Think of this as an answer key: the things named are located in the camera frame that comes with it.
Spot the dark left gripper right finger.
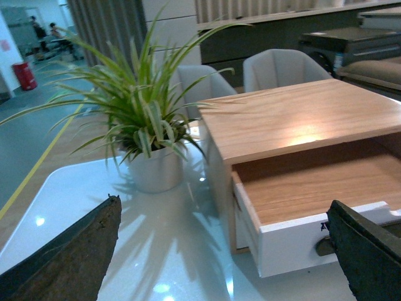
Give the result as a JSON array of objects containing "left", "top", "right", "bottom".
[{"left": 326, "top": 200, "right": 400, "bottom": 300}]

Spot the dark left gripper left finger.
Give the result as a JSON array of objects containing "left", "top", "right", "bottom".
[{"left": 1, "top": 196, "right": 122, "bottom": 300}]

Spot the white drawer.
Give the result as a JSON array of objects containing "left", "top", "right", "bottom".
[{"left": 232, "top": 139, "right": 400, "bottom": 277}]

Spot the wooden two-drawer cabinet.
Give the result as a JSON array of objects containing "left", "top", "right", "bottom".
[{"left": 197, "top": 78, "right": 401, "bottom": 255}]

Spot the white plant pot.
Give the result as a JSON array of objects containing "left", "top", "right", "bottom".
[{"left": 125, "top": 148, "right": 184, "bottom": 194}]

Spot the green spider plant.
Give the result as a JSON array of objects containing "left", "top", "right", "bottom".
[{"left": 11, "top": 22, "right": 229, "bottom": 162}]

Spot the red fire extinguisher box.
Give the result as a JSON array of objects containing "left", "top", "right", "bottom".
[{"left": 12, "top": 61, "right": 38, "bottom": 91}]

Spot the right grey armchair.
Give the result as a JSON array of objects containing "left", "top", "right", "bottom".
[{"left": 243, "top": 49, "right": 332, "bottom": 92}]

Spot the grey armchair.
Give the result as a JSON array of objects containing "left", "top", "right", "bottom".
[
  {"left": 170, "top": 65, "right": 237, "bottom": 107},
  {"left": 243, "top": 49, "right": 332, "bottom": 92}
]

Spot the dark office printer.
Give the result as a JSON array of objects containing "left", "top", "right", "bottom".
[{"left": 298, "top": 6, "right": 401, "bottom": 81}]

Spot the left grey armchair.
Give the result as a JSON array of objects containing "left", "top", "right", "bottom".
[{"left": 170, "top": 65, "right": 237, "bottom": 107}]

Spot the person in dark clothes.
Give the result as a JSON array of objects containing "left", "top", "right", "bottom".
[{"left": 30, "top": 16, "right": 48, "bottom": 52}]

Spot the seated person in background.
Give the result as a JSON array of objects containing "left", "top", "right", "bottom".
[{"left": 49, "top": 22, "right": 68, "bottom": 51}]

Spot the dark reception counter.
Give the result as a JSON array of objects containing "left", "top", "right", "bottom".
[{"left": 196, "top": 1, "right": 401, "bottom": 88}]

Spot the white square pillar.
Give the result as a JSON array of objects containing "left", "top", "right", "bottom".
[{"left": 142, "top": 1, "right": 197, "bottom": 71}]

